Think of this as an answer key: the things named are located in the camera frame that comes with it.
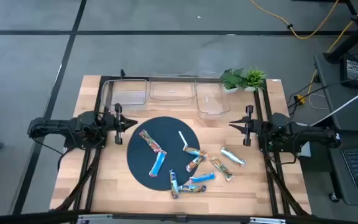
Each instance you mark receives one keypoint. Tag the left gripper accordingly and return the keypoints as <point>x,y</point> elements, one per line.
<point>118,124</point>

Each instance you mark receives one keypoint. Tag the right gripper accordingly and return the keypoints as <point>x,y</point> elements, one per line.
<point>249,127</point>

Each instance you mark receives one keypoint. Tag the red orange granola bar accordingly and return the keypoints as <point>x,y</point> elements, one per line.
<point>149,141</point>
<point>194,164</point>

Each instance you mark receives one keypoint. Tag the silver blue granola bar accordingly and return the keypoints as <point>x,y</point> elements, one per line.
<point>232,156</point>

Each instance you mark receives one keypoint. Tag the light blue granola bar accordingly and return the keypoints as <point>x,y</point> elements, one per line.
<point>202,178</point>
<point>158,163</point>

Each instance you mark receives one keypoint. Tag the blue orange granola bar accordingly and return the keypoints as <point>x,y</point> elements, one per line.
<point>194,151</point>

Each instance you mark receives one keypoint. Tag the dark blue Chewy granola bar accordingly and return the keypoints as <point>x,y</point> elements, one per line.
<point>174,185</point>
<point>192,188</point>

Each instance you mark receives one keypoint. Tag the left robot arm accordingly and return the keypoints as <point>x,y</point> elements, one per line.
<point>51,126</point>

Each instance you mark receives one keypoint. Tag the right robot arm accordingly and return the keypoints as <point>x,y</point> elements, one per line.
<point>309,132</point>

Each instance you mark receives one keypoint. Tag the clear plastic bin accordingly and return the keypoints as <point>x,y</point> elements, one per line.
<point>124,93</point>
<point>172,90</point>
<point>211,102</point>

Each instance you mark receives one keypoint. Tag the broad-leaf potted plant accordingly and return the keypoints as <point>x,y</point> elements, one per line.
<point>232,79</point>

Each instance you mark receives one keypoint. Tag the round dark placemat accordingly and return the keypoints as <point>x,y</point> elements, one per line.
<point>145,168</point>

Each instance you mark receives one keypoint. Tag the spiky potted plant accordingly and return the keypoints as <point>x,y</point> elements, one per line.
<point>255,77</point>

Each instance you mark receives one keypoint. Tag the small white label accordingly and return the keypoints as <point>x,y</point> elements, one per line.
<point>277,80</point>

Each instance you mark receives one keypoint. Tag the small white strip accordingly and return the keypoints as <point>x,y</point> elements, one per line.
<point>183,138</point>

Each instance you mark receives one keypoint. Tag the yellow plug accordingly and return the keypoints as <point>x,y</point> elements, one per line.
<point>300,99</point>

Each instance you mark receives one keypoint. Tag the white sheet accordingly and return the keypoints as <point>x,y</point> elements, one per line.
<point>305,151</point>

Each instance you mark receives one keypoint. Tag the dark grey side desk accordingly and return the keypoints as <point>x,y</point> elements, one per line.
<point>328,81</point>

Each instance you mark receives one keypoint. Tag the white rod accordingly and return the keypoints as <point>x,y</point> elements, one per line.
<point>346,103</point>

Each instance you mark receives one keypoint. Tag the caster wheel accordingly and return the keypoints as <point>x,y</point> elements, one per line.
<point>332,197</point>

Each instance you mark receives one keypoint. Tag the black power adapter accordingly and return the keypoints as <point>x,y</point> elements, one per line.
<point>351,71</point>

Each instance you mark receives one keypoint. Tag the long black bar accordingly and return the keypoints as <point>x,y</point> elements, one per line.
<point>42,216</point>

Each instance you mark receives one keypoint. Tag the black stand legs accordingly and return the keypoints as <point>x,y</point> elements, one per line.
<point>353,38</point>

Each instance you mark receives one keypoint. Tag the short black post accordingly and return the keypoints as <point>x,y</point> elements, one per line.
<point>122,74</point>

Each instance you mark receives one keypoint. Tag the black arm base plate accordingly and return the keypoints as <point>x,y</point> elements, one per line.
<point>73,145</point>
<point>284,150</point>

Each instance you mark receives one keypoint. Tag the black aluminium frame rails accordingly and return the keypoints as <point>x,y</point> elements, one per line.
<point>92,186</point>
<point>271,193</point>

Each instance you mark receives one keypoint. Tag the silver metal bracket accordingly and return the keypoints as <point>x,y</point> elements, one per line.
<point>95,217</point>
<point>267,220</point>

